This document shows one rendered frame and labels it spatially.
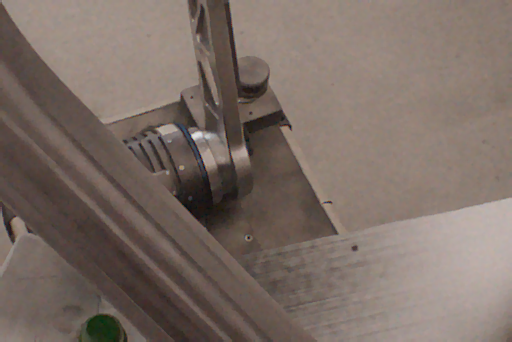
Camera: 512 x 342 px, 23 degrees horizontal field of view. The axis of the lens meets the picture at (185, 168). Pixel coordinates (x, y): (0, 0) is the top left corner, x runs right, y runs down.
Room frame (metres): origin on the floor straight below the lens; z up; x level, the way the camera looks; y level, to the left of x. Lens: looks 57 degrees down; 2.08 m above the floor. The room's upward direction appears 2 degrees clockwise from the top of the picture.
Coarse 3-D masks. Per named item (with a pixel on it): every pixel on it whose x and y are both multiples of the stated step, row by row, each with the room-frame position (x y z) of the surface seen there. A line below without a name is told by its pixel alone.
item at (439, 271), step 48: (336, 240) 0.71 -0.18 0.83; (384, 240) 0.71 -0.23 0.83; (432, 240) 0.71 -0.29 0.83; (480, 240) 0.71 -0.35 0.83; (288, 288) 0.64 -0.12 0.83; (336, 288) 0.64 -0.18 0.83; (384, 288) 0.65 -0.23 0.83; (432, 288) 0.65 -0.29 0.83; (480, 288) 0.65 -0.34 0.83; (336, 336) 0.58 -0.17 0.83; (384, 336) 0.59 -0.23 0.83; (432, 336) 0.59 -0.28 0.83; (480, 336) 0.59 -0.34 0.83
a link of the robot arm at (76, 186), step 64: (0, 0) 0.36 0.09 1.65; (0, 64) 0.31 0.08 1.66; (0, 128) 0.30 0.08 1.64; (64, 128) 0.30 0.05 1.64; (0, 192) 0.28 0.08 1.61; (64, 192) 0.28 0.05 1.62; (128, 192) 0.29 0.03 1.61; (64, 256) 0.27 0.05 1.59; (128, 256) 0.27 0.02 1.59; (192, 256) 0.27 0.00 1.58; (128, 320) 0.25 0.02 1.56; (192, 320) 0.25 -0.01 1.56; (256, 320) 0.25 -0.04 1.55
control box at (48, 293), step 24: (24, 240) 0.33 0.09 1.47; (24, 264) 0.32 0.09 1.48; (48, 264) 0.32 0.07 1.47; (0, 288) 0.30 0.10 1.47; (24, 288) 0.30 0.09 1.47; (48, 288) 0.31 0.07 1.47; (72, 288) 0.31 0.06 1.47; (0, 312) 0.29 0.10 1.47; (24, 312) 0.29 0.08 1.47; (48, 312) 0.29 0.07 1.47; (72, 312) 0.29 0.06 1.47; (96, 312) 0.29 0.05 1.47; (0, 336) 0.28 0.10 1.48; (24, 336) 0.28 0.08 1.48; (48, 336) 0.28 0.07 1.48; (72, 336) 0.28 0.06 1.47
